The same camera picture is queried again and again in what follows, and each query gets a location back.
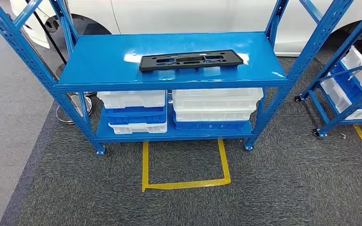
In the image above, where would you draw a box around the black plastic frame part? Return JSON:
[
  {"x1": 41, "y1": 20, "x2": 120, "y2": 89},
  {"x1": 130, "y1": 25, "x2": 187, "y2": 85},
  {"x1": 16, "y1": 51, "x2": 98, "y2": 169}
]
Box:
[{"x1": 139, "y1": 49, "x2": 244, "y2": 73}]

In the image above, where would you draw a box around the blue metal shelf rack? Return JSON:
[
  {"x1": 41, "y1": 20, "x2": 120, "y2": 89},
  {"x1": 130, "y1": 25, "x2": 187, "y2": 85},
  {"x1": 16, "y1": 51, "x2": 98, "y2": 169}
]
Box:
[
  {"x1": 294, "y1": 0, "x2": 362, "y2": 138},
  {"x1": 0, "y1": 0, "x2": 355, "y2": 156}
]

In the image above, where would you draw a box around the wide blue plastic bin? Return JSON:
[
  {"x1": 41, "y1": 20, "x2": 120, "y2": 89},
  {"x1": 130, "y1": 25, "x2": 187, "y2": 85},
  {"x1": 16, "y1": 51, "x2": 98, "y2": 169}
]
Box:
[{"x1": 173, "y1": 112, "x2": 248, "y2": 132}]

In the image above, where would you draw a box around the wide white plastic bin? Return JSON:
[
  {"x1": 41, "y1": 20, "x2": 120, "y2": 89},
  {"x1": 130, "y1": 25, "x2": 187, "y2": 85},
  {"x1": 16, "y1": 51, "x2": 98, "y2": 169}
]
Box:
[
  {"x1": 173, "y1": 107, "x2": 257, "y2": 122},
  {"x1": 172, "y1": 88, "x2": 264, "y2": 110}
]

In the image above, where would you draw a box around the white car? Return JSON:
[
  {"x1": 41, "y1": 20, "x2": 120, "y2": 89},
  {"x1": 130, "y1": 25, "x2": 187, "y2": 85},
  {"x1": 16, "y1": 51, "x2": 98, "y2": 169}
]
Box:
[{"x1": 9, "y1": 0, "x2": 362, "y2": 58}]

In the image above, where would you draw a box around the black barrier belt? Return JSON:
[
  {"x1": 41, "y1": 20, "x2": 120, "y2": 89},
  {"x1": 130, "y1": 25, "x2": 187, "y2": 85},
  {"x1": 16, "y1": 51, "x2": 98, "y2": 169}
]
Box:
[{"x1": 24, "y1": 0, "x2": 68, "y2": 65}]

